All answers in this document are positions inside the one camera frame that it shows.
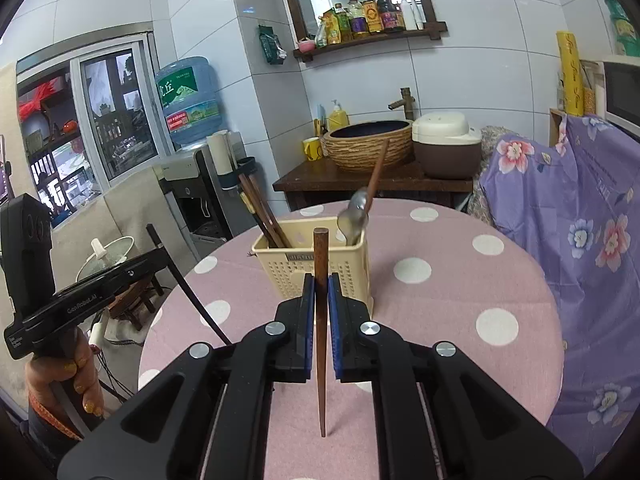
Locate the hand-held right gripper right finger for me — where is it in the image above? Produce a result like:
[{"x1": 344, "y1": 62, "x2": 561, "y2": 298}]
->
[{"x1": 327, "y1": 273, "x2": 585, "y2": 480}]

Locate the blue water jug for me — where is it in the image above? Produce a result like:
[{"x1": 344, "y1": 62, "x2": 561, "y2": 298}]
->
[{"x1": 155, "y1": 56, "x2": 223, "y2": 147}]

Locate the white power plug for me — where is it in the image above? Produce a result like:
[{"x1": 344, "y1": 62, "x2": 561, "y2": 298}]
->
[{"x1": 89, "y1": 310, "x2": 111, "y2": 348}]

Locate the white microwave oven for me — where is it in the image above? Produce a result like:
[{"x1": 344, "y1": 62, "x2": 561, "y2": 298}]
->
[{"x1": 597, "y1": 55, "x2": 640, "y2": 138}]

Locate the pink polka-dot tablecloth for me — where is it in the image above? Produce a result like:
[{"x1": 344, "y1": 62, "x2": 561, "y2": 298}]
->
[{"x1": 137, "y1": 197, "x2": 568, "y2": 480}]

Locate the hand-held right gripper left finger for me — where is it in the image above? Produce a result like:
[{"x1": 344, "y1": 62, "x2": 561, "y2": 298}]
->
[{"x1": 57, "y1": 274, "x2": 317, "y2": 480}]

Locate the green label oil bottle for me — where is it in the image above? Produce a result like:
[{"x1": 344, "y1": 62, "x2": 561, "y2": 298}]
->
[{"x1": 334, "y1": 4, "x2": 352, "y2": 42}]

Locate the wooden stool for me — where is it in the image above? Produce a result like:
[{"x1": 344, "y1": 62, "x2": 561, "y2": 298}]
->
[{"x1": 107, "y1": 272, "x2": 166, "y2": 331}]

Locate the golden cooking oil bottle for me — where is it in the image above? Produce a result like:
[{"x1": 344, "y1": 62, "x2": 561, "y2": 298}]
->
[{"x1": 346, "y1": 0, "x2": 371, "y2": 38}]

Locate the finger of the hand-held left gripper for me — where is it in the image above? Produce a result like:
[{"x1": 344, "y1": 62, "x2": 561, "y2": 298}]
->
[{"x1": 116, "y1": 253, "x2": 163, "y2": 289}]

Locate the grey floral cloth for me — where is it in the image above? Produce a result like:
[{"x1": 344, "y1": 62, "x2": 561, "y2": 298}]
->
[{"x1": 467, "y1": 126, "x2": 516, "y2": 221}]

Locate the brown white rice cooker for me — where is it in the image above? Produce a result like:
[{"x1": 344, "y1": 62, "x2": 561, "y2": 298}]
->
[{"x1": 411, "y1": 111, "x2": 483, "y2": 181}]

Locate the metal spoon wooden handle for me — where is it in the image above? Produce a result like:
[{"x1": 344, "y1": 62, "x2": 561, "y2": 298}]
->
[{"x1": 337, "y1": 139, "x2": 391, "y2": 247}]

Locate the purple floral cloth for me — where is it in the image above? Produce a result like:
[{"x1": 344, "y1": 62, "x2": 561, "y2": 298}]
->
[{"x1": 480, "y1": 114, "x2": 640, "y2": 476}]

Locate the sliding window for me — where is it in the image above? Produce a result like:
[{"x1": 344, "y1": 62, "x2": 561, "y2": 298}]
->
[{"x1": 15, "y1": 30, "x2": 176, "y2": 226}]

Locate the cream paper roll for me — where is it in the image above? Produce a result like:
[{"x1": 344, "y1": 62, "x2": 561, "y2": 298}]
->
[{"x1": 206, "y1": 130, "x2": 236, "y2": 181}]

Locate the dark soy sauce bottle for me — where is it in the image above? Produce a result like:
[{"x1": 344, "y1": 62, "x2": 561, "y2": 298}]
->
[{"x1": 376, "y1": 0, "x2": 407, "y2": 32}]

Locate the cream plastic utensil holder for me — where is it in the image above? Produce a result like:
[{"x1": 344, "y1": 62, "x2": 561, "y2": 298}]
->
[{"x1": 251, "y1": 216, "x2": 375, "y2": 322}]

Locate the woven basin sink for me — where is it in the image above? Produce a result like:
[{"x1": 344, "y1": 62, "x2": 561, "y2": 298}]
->
[{"x1": 320, "y1": 120, "x2": 415, "y2": 173}]

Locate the grey water dispenser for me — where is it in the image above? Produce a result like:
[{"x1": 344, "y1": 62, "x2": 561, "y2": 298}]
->
[{"x1": 152, "y1": 147, "x2": 236, "y2": 261}]

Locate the beige cloth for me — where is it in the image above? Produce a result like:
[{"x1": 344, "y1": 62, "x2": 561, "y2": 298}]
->
[{"x1": 50, "y1": 165, "x2": 201, "y2": 281}]

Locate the bronze faucet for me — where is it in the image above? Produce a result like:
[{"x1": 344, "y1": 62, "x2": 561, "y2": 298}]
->
[{"x1": 388, "y1": 87, "x2": 417, "y2": 121}]

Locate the person's left hand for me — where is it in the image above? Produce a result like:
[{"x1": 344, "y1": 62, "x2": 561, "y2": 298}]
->
[{"x1": 25, "y1": 327, "x2": 108, "y2": 418}]

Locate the yellow patterned roll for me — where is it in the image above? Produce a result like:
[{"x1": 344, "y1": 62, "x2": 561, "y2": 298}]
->
[{"x1": 556, "y1": 30, "x2": 585, "y2": 116}]

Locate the black cable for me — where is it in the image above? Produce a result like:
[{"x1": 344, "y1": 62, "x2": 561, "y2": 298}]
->
[{"x1": 92, "y1": 340, "x2": 146, "y2": 406}]

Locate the yellow dish soap bottle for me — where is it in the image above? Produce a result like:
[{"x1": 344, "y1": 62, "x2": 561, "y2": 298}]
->
[{"x1": 327, "y1": 100, "x2": 350, "y2": 132}]

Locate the green hanging packet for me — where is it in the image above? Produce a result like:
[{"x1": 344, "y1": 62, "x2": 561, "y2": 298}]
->
[{"x1": 257, "y1": 22, "x2": 287, "y2": 66}]

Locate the dark wooden cabinet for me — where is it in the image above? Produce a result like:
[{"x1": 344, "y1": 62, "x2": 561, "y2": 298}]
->
[{"x1": 272, "y1": 160, "x2": 475, "y2": 213}]

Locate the wooden mirror wall shelf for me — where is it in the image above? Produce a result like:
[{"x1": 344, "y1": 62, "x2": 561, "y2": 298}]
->
[{"x1": 276, "y1": 0, "x2": 448, "y2": 63}]

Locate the blue wall caddy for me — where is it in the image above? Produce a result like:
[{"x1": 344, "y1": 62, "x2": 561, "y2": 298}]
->
[{"x1": 217, "y1": 156, "x2": 258, "y2": 191}]

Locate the brown bottle yellow label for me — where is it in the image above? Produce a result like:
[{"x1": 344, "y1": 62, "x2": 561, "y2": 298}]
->
[{"x1": 361, "y1": 0, "x2": 383, "y2": 35}]

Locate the brown wooden chopstick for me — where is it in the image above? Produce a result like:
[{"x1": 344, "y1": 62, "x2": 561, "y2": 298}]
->
[
  {"x1": 313, "y1": 227, "x2": 330, "y2": 438},
  {"x1": 238, "y1": 174, "x2": 277, "y2": 249},
  {"x1": 249, "y1": 174, "x2": 287, "y2": 249},
  {"x1": 254, "y1": 174, "x2": 292, "y2": 249}
]

